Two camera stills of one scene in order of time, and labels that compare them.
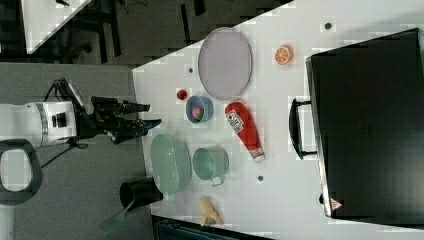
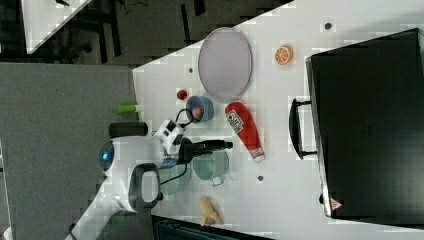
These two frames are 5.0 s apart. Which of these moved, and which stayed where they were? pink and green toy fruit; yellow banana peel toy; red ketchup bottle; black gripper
Moved: black gripper
Stayed: red ketchup bottle; yellow banana peel toy; pink and green toy fruit
